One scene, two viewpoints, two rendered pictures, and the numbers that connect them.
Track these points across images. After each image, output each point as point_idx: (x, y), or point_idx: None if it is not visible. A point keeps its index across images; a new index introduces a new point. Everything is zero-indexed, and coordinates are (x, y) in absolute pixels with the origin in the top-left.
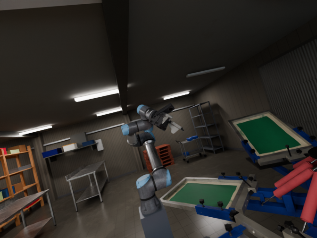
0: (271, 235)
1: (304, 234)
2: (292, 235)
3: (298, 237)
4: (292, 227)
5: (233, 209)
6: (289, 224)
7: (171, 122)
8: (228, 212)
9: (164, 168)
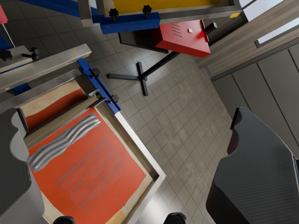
0: None
1: (10, 51)
2: (11, 62)
3: (16, 59)
4: (36, 57)
5: None
6: (9, 55)
7: (20, 222)
8: None
9: None
